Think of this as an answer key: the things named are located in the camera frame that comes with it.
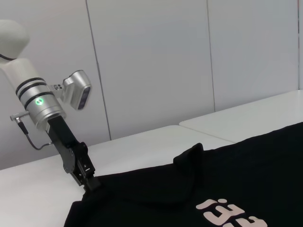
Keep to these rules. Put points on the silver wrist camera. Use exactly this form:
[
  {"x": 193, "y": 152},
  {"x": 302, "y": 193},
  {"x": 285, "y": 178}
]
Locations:
[{"x": 75, "y": 87}]

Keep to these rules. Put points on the black shirt with FREE print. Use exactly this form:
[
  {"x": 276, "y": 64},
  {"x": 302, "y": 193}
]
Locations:
[{"x": 189, "y": 189}]

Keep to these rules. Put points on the white and silver left arm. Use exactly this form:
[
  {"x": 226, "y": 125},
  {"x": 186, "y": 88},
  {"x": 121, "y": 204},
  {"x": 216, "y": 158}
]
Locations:
[{"x": 46, "y": 110}]

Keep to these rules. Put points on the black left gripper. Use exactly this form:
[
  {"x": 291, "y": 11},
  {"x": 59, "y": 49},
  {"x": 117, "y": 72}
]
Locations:
[{"x": 68, "y": 156}]

